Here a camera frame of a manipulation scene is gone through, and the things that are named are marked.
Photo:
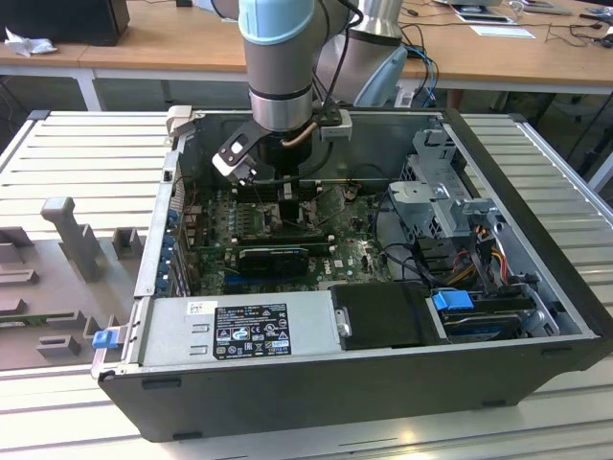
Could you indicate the flat tablet device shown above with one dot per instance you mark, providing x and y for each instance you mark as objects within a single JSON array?
[{"x": 483, "y": 18}]

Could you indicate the green RAM stick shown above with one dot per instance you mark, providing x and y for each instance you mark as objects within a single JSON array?
[{"x": 38, "y": 317}]

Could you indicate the blue disk carrier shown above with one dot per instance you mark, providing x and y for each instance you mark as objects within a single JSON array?
[{"x": 450, "y": 304}]

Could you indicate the CPU socket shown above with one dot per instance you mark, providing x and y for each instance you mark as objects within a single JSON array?
[{"x": 270, "y": 218}]

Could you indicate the black open PC case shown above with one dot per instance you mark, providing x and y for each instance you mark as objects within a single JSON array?
[{"x": 311, "y": 397}]

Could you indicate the black graphics card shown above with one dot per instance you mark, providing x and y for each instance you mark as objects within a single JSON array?
[{"x": 273, "y": 262}]

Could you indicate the small white wrist camera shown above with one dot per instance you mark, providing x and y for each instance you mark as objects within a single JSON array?
[{"x": 337, "y": 131}]

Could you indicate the white sheet with blue edge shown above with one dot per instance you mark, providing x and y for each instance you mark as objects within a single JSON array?
[{"x": 503, "y": 31}]

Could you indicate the black RAM slot bank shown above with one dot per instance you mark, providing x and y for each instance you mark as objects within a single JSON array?
[
  {"x": 282, "y": 238},
  {"x": 265, "y": 192}
]

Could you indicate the small black box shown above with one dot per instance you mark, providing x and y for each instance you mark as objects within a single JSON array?
[{"x": 184, "y": 3}]

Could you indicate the black plastic shroud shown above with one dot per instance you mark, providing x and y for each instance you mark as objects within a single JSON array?
[{"x": 383, "y": 316}]

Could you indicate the crumpled white paper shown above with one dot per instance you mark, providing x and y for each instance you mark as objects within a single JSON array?
[{"x": 29, "y": 45}]

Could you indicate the blue case latch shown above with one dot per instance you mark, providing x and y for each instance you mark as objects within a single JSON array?
[{"x": 103, "y": 339}]

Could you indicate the silver power supply unit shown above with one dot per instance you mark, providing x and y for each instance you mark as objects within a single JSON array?
[{"x": 167, "y": 335}]

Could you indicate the grey plastic case latch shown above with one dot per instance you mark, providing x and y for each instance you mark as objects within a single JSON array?
[{"x": 179, "y": 120}]

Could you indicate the white wrist camera black plate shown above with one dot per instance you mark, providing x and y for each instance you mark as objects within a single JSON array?
[{"x": 232, "y": 165}]

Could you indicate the green motherboard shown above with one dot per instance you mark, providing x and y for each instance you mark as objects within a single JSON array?
[{"x": 354, "y": 239}]

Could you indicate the grey parts rack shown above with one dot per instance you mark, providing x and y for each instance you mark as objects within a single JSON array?
[{"x": 48, "y": 268}]

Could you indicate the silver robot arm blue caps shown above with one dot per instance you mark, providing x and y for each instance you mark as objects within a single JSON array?
[{"x": 278, "y": 72}]

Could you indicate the wooden desk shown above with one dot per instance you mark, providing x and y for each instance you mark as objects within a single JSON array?
[
  {"x": 503, "y": 57},
  {"x": 62, "y": 55}
]

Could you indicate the hard disk drive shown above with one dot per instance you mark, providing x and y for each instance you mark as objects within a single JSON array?
[{"x": 479, "y": 330}]

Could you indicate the large black box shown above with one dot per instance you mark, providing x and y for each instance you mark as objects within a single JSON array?
[{"x": 62, "y": 21}]

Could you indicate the silver metal drive cage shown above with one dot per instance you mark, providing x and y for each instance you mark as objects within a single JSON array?
[{"x": 416, "y": 196}]

